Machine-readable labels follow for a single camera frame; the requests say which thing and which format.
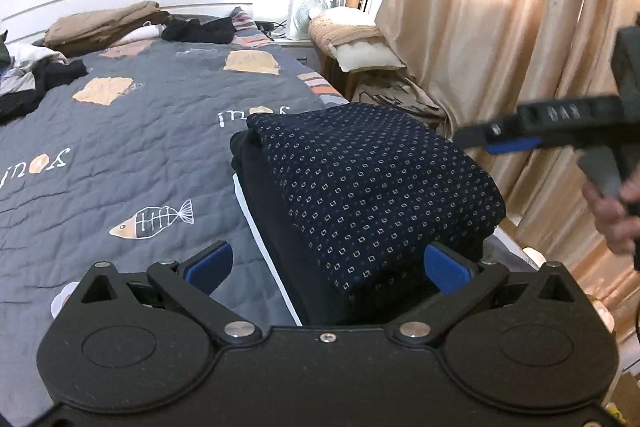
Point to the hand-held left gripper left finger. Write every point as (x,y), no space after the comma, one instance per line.
(210,264)

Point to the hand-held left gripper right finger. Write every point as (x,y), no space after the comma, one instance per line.
(445,272)

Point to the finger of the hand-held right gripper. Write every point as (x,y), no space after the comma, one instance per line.
(550,122)

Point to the navy patterned sweater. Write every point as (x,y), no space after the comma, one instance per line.
(375,187)

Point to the black folded clothes stack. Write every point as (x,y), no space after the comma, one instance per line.
(300,267)

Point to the khaki folded clothes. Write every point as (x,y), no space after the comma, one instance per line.
(100,27)

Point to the person's right hand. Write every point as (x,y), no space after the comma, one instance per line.
(620,222)

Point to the beige curtain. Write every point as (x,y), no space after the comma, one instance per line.
(500,7)

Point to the grey quilted bedspread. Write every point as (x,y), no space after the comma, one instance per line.
(150,147)

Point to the printed beige bag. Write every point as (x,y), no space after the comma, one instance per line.
(395,99)

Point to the white pillow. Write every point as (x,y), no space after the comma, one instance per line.
(370,54)

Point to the beige rolled blanket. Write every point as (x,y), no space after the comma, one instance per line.
(345,24)

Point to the grey nightstand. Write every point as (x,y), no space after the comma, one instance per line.
(300,52)

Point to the black garment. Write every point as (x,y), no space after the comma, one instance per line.
(55,74)
(200,32)

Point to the white desk fan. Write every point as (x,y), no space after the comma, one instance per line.
(312,12)

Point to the white grey garment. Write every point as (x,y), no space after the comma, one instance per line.
(25,57)

